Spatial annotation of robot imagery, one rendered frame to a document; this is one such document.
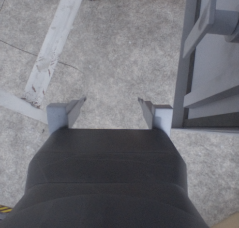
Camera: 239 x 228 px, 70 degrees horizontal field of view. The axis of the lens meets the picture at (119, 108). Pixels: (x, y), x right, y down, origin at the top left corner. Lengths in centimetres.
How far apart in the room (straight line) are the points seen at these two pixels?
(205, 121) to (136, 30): 91
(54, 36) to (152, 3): 59
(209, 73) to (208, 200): 88
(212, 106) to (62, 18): 77
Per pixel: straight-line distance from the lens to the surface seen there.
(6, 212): 81
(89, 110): 94
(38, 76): 80
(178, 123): 26
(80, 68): 101
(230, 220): 107
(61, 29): 84
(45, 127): 101
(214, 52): 21
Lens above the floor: 91
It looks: 82 degrees down
